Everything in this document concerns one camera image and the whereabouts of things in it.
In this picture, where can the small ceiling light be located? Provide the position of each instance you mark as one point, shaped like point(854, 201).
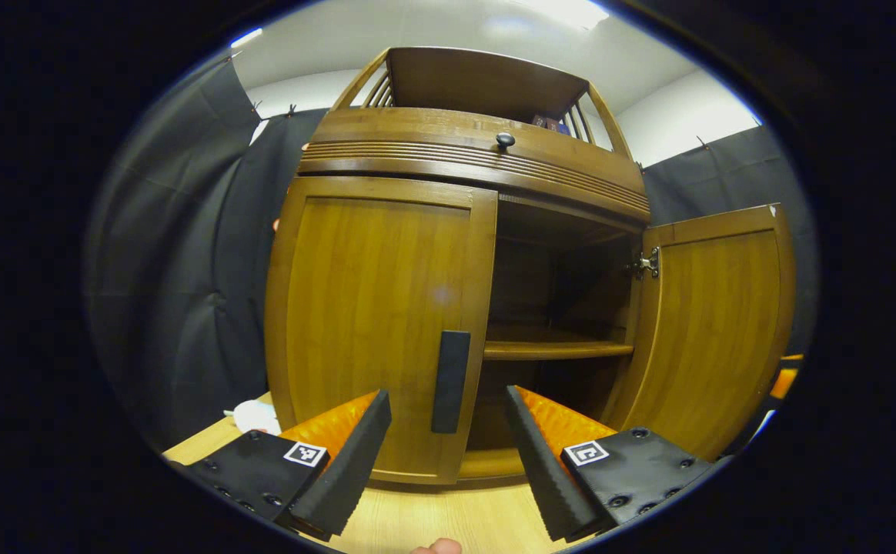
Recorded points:
point(246, 37)

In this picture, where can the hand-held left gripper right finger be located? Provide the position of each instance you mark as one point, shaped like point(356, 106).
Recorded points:
point(540, 477)

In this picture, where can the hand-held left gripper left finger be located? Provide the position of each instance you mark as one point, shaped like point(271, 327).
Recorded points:
point(348, 469)

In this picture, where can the white crumpled cloth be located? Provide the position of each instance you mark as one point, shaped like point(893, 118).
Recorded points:
point(254, 417)

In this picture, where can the metal door hinge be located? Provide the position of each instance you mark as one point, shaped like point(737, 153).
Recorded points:
point(648, 263)

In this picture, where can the wooden inner shelf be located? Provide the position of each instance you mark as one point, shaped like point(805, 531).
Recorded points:
point(556, 348)

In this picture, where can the large ceiling light panel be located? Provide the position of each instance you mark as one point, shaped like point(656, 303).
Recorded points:
point(563, 11)

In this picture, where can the wooden cabinet door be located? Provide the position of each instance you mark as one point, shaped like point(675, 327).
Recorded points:
point(371, 308)
point(717, 331)

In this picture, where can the black round drawer knob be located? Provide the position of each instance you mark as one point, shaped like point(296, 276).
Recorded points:
point(505, 140)

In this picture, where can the black backdrop cloth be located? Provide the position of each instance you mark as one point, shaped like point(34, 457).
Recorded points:
point(178, 269)

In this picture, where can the wooden double-door shoe cabinet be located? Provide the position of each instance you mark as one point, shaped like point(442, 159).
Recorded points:
point(479, 85)

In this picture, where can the wooden grooved drawer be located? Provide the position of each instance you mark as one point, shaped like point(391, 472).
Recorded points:
point(417, 127)

